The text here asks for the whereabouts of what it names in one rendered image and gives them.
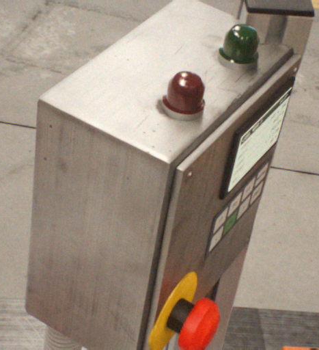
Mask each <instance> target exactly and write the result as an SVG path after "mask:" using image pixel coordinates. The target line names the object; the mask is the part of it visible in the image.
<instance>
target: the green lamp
mask: <svg viewBox="0 0 319 350"><path fill-rule="evenodd" d="M259 42H260V39H259V37H258V33H257V31H256V30H255V28H253V27H252V26H249V25H245V24H236V25H233V26H232V27H231V28H230V30H228V31H227V32H226V33H225V37H224V41H223V44H222V45H221V46H220V48H219V52H218V58H217V60H218V61H219V62H220V63H221V64H222V65H224V66H225V67H227V68H229V69H232V70H240V71H245V70H251V69H253V68H255V66H256V64H257V62H258V54H259V53H258V51H257V49H258V46H259Z"/></svg>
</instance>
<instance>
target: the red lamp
mask: <svg viewBox="0 0 319 350"><path fill-rule="evenodd" d="M204 91H205V86H204V84H203V82H202V79H201V77H200V76H199V75H198V74H196V73H194V72H190V71H180V72H177V73H176V74H175V75H174V76H173V77H172V78H171V79H170V80H169V83H168V88H167V92H166V93H165V94H164V96H163V97H162V101H161V109H162V110H163V111H164V113H165V114H166V115H167V116H169V117H170V118H173V119H174V120H179V121H184V122H189V121H194V120H198V119H200V118H201V117H202V115H203V113H204V108H205V101H204V99H203V98H204Z"/></svg>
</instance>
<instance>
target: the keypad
mask: <svg viewBox="0 0 319 350"><path fill-rule="evenodd" d="M271 159H272V155H271V156H270V157H269V158H267V159H266V160H265V162H263V164H261V166H260V167H259V168H258V170H257V171H256V172H255V173H253V174H252V176H251V177H250V178H249V179H248V180H247V181H246V182H245V184H244V185H243V186H242V187H241V188H240V189H239V190H238V191H237V192H236V193H235V194H234V195H233V196H232V198H231V199H230V200H229V201H228V202H227V203H226V204H225V206H224V207H223V208H222V209H221V210H220V211H219V212H218V213H217V214H216V215H215V216H214V217H213V218H212V224H211V227H210V233H209V236H208V241H207V246H206V251H205V254H204V259H206V258H207V256H209V255H210V254H211V253H212V251H213V250H214V249H215V248H216V246H218V244H220V242H221V241H222V239H223V238H224V237H225V235H226V234H227V233H228V232H229V231H230V230H231V229H232V228H233V227H234V226H235V225H236V224H237V223H238V221H239V220H240V219H241V218H242V216H243V215H244V214H245V213H246V212H247V210H248V209H249V208H250V207H251V205H252V204H254V203H255V202H256V200H257V199H258V198H259V197H260V196H261V195H262V190H263V186H264V182H265V179H266V175H267V172H268V169H269V166H270V164H271Z"/></svg>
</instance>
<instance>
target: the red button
mask: <svg viewBox="0 0 319 350"><path fill-rule="evenodd" d="M219 321H220V314H219V307H218V304H217V303H216V302H213V301H211V300H209V299H208V298H207V297H203V298H201V299H200V300H199V301H198V302H197V303H196V304H195V305H194V304H192V303H191V302H189V301H188V300H186V299H185V298H181V299H179V300H178V301H177V302H176V304H175V306H174V307H173V309H172V311H171V313H170V315H169V318H168V320H167V327H168V328H169V329H171V330H173V331H175V332H176V333H177V334H179V335H180V336H179V339H178V346H179V348H180V350H205V349H206V348H207V346H208V345H209V343H210V342H211V340H212V339H213V338H214V335H215V333H216V331H217V328H218V325H219Z"/></svg>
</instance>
